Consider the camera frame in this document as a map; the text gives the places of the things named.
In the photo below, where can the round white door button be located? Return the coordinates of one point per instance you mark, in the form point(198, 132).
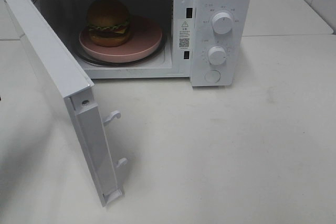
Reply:
point(212, 76)

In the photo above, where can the pink plate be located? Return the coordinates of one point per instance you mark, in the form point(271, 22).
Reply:
point(146, 36)

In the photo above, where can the white microwave door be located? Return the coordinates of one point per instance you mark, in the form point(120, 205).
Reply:
point(69, 92)

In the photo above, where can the burger with lettuce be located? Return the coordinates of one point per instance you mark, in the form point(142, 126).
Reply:
point(108, 22)

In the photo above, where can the lower white timer knob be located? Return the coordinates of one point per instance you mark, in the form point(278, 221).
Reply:
point(217, 55)

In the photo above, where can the white microwave oven body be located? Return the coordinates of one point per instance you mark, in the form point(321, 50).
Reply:
point(186, 25)

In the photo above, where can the upper white power knob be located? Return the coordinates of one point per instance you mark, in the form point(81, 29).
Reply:
point(222, 22)

